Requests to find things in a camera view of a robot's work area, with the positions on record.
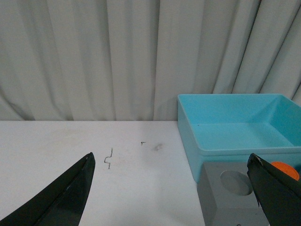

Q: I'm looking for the gray block with round hole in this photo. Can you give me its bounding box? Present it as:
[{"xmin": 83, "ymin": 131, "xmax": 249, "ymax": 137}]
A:
[{"xmin": 197, "ymin": 162, "xmax": 269, "ymax": 226}]

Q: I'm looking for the white curtain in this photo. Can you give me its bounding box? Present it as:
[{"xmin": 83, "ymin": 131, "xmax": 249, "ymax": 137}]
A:
[{"xmin": 0, "ymin": 0, "xmax": 301, "ymax": 121}]

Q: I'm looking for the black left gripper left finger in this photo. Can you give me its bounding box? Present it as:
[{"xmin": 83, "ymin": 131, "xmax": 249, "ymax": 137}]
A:
[{"xmin": 0, "ymin": 153, "xmax": 95, "ymax": 226}]

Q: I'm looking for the orange cylinder part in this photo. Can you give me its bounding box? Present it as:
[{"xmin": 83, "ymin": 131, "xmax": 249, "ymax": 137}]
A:
[{"xmin": 271, "ymin": 161, "xmax": 300, "ymax": 181}]

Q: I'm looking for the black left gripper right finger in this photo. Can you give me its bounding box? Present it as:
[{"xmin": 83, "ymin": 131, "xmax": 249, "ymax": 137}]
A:
[{"xmin": 247, "ymin": 153, "xmax": 301, "ymax": 226}]

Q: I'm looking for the light blue plastic box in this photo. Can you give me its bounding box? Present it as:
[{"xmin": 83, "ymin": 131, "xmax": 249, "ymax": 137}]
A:
[{"xmin": 178, "ymin": 94, "xmax": 301, "ymax": 182}]

